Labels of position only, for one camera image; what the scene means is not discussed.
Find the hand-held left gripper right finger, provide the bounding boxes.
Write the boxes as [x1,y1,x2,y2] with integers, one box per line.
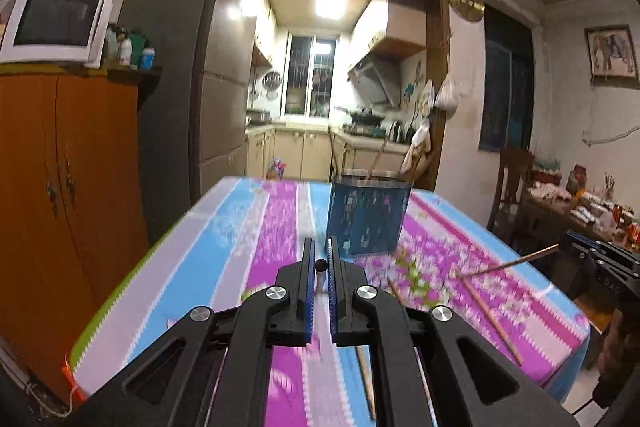
[326,237,581,427]

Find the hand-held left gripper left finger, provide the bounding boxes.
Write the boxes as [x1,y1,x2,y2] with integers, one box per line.
[65,237,317,427]

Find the blue perforated utensil holder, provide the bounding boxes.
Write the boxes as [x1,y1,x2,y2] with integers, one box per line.
[326,175,412,258]

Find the person's right hand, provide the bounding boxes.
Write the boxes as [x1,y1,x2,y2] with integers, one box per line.
[600,307,640,380]

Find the cluttered wooden side table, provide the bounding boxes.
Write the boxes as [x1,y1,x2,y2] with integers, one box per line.
[520,157,640,260]

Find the dark wooden chair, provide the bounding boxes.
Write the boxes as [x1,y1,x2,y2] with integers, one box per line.
[487,148,536,249]

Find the floral purple blue tablecloth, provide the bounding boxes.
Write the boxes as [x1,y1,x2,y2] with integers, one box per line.
[70,177,592,427]

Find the dark window with blue curtain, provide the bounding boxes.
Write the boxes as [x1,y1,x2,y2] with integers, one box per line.
[478,4,535,153]

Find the hanging cloths and bags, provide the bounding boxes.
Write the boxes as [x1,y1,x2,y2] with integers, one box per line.
[399,79,436,184]

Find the white hanging plastic bag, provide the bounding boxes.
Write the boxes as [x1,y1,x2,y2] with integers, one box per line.
[433,56,459,110]

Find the beige lower kitchen cabinets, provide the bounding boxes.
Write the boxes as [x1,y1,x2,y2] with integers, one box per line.
[245,126,412,183]

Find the gas stove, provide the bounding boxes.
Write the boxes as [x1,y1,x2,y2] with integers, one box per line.
[342,122,385,136]

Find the black wok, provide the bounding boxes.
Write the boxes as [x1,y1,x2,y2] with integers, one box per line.
[333,106,384,124]

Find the orange wooden cabinet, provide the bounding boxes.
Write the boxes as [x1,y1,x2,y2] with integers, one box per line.
[0,66,164,408]

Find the steel range hood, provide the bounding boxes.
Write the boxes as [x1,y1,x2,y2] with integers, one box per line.
[348,54,402,108]

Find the grey refrigerator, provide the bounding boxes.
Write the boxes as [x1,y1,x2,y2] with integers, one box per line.
[117,0,264,244]

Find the beige upper cabinet over hood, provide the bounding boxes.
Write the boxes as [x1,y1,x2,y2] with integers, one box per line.
[352,0,429,58]

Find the kitchen window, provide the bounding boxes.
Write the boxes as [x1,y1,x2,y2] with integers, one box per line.
[284,34,339,118]

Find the beige upper cabinet with shelf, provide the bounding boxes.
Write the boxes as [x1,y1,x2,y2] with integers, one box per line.
[249,0,279,68]

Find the dark green box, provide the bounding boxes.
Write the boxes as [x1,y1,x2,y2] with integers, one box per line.
[130,33,148,68]

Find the square kitchen ceiling light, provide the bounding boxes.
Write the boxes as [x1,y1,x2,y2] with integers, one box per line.
[315,0,349,20]

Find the white boxy television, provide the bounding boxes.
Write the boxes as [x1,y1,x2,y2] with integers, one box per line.
[0,0,115,68]

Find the framed wall picture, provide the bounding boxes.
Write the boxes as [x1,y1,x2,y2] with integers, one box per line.
[584,25,640,80]

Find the floral wall sticker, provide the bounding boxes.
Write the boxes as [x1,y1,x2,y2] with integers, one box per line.
[401,61,427,110]

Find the brown wooden door frame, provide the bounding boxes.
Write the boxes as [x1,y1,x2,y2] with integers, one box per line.
[251,0,452,194]

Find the round gold wall clock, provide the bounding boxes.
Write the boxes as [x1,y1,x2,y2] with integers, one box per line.
[447,0,485,23]

